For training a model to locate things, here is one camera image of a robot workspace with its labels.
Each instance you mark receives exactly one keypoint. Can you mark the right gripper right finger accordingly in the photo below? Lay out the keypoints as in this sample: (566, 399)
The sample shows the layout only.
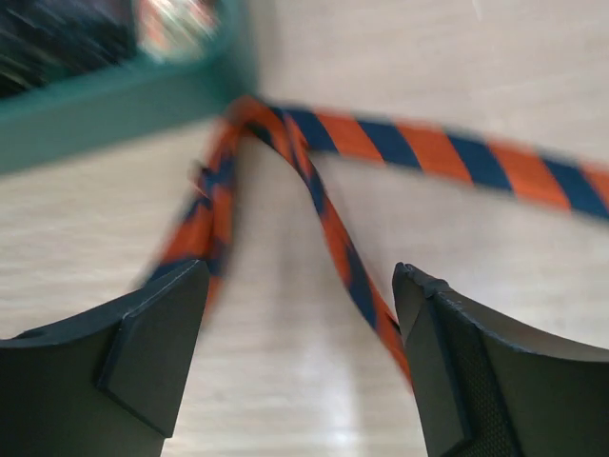
(486, 384)

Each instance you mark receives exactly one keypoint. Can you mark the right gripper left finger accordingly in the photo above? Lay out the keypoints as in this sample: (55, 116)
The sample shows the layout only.
(108, 381)

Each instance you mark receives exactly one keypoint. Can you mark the orange navy striped tie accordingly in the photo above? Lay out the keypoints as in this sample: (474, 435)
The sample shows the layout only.
(284, 327)

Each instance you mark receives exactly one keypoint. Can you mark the green divided organizer tray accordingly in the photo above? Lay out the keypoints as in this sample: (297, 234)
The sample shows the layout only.
(122, 103)

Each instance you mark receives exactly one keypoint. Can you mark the beige red rolled tie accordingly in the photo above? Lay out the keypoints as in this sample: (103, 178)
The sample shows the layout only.
(175, 30)

